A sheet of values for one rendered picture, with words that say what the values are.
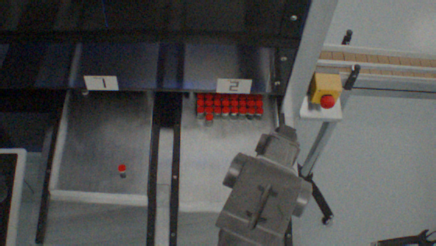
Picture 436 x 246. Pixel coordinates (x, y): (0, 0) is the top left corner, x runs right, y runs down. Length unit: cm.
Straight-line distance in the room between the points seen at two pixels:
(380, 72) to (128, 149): 78
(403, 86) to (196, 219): 76
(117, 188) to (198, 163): 22
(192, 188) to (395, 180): 140
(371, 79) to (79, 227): 93
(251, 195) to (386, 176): 189
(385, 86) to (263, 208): 100
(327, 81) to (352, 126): 123
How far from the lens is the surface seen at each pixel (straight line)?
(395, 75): 150
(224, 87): 123
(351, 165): 237
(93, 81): 124
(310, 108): 139
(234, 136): 130
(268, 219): 54
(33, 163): 176
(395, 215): 235
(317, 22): 105
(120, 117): 134
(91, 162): 129
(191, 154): 127
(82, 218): 123
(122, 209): 122
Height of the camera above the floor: 202
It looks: 59 degrees down
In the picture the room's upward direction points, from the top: 6 degrees clockwise
